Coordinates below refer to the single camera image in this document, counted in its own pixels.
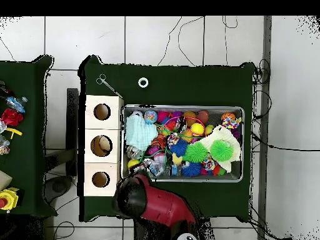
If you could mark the large green spiky toy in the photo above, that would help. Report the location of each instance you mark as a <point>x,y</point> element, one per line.
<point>221,150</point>

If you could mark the orange basketball toy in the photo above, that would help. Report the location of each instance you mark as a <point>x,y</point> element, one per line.
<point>228,116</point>

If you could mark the globe print ball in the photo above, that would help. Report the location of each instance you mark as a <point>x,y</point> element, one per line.
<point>150,116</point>

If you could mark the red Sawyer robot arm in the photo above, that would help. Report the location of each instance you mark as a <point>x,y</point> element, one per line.
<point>162,205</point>

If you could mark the dark green tablecloth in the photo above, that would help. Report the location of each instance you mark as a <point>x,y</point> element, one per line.
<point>187,87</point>
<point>30,150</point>

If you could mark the black upright panel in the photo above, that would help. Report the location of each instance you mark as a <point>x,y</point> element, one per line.
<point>72,112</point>

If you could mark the tiger striped plush toy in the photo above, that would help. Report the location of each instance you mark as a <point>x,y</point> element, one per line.
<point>158,142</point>

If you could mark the clear plastic packet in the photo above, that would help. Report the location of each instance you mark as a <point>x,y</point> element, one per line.
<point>4,146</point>

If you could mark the colourful spotted cloth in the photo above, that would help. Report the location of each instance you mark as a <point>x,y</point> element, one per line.
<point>231,123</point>

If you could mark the yellow plastic piece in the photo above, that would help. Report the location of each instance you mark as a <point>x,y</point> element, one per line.
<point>15,131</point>

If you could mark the small green spiky toy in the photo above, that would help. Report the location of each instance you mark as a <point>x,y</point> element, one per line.
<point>196,152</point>

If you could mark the wooden box with three holes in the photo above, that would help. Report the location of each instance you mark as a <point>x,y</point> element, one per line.
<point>110,140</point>

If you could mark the crushed clear plastic bottle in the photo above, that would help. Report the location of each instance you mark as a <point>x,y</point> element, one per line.
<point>153,167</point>

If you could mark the blue spiky ball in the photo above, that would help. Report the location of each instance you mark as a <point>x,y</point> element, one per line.
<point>178,147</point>

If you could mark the yellow smiley ball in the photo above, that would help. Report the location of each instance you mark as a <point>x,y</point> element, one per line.
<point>197,129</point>

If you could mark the red crumpled item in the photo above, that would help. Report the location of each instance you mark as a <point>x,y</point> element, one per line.
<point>11,117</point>

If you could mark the cream knitted cloth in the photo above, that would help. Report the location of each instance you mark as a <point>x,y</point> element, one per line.
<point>225,133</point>

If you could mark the light blue muslin cloth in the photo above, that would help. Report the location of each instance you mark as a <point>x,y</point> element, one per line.
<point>140,135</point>

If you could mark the beige box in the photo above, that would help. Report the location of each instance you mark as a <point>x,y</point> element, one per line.
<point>4,180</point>

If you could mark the yellow emergency stop button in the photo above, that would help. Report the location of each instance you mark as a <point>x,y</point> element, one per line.
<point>8,198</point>

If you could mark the blue and clear packet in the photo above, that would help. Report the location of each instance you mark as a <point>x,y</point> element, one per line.
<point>16,103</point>

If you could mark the silver scissors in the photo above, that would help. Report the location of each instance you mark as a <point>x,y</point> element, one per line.
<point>107,85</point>

